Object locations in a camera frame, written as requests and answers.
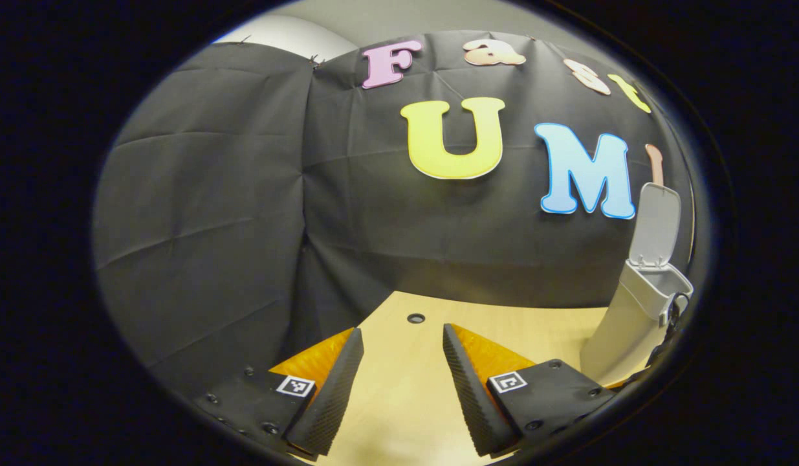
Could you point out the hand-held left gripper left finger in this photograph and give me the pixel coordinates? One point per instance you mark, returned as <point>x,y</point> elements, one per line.
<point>331,401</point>

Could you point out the wooden desktop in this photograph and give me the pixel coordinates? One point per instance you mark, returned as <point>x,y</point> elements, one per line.
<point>405,388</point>

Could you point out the black backdrop cloth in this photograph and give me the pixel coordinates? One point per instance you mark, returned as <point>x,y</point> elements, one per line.
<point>244,226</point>

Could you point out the white desktop garbage bin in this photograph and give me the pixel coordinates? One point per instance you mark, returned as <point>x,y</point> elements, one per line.
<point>632,310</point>

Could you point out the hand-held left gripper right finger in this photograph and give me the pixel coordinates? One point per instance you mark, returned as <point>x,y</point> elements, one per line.
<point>467,395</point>

